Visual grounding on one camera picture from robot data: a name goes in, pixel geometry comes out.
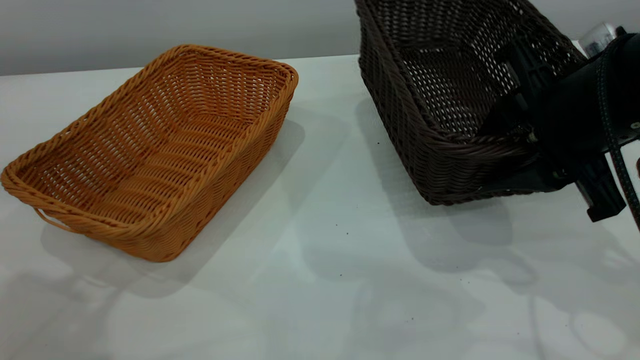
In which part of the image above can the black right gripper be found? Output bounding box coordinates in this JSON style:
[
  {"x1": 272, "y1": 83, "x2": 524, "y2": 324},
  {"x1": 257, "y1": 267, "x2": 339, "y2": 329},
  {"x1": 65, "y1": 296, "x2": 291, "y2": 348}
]
[{"x1": 479, "y1": 35, "x2": 627, "y2": 223}]

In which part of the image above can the orange wicker basket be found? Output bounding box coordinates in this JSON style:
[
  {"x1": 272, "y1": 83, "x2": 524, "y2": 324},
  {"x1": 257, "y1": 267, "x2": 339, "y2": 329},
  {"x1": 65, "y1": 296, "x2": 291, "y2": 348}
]
[{"x1": 0, "y1": 44, "x2": 300, "y2": 263}]

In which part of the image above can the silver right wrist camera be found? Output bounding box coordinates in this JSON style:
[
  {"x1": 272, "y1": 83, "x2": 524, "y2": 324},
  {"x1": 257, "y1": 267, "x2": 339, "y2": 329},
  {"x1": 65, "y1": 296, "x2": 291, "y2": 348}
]
[{"x1": 579, "y1": 22, "x2": 619, "y2": 57}]

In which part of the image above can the dark brown wicker basket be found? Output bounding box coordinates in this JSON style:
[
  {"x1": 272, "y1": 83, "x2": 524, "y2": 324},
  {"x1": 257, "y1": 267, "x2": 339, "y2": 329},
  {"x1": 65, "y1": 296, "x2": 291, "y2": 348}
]
[{"x1": 354, "y1": 0, "x2": 588, "y2": 207}]

